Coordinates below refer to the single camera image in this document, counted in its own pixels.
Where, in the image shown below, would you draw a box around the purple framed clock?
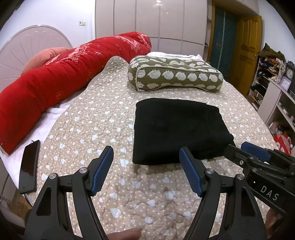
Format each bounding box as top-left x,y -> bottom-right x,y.
280,76 -> 291,91

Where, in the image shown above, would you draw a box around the yellow wooden door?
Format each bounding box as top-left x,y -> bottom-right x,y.
228,15 -> 262,96

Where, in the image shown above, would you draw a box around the white bed sheet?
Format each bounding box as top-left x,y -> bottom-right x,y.
1,88 -> 85,187

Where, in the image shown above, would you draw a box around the white round headboard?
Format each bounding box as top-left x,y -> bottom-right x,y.
1,25 -> 72,90

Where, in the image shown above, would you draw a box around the olive hedgehog print pillow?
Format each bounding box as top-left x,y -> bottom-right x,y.
127,55 -> 223,92

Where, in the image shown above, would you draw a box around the left hand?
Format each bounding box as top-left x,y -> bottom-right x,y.
107,228 -> 143,240

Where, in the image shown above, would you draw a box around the white shelf unit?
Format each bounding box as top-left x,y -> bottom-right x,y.
258,80 -> 294,134

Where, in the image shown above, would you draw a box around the red long bolster pillow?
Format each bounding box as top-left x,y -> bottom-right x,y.
1,32 -> 152,155

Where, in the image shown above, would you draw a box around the beige spotted bed quilt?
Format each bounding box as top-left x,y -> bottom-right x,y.
37,56 -> 275,239

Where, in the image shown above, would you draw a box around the black smartphone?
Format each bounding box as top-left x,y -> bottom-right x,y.
18,140 -> 41,195

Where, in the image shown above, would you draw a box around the red paper bag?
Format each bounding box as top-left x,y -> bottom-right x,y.
273,133 -> 293,155

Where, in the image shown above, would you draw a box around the pink cushion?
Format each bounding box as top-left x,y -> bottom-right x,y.
21,47 -> 70,75

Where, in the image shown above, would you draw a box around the black pants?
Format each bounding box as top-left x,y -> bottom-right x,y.
133,98 -> 234,165

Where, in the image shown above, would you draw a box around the right hand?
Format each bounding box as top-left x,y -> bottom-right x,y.
265,208 -> 294,239

